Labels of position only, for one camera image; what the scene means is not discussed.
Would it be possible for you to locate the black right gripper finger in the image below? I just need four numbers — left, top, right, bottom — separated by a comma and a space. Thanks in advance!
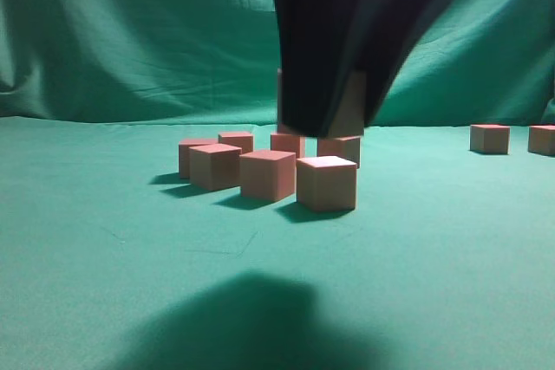
274, 0, 358, 137

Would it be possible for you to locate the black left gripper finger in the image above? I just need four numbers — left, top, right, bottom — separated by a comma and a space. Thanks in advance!
348, 0, 453, 126

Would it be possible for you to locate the carried cube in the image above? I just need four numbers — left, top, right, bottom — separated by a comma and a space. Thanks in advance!
239, 149, 297, 202
277, 68, 367, 139

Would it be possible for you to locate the placed cube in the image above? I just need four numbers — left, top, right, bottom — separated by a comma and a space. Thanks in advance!
317, 136, 361, 167
270, 133, 305, 158
219, 132, 254, 153

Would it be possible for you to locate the column cube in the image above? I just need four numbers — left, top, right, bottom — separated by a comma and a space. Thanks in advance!
469, 124, 510, 154
296, 155, 357, 212
189, 143, 242, 191
527, 125, 555, 157

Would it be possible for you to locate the green backdrop cloth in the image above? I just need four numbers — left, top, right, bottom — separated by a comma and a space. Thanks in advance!
1, 0, 554, 126

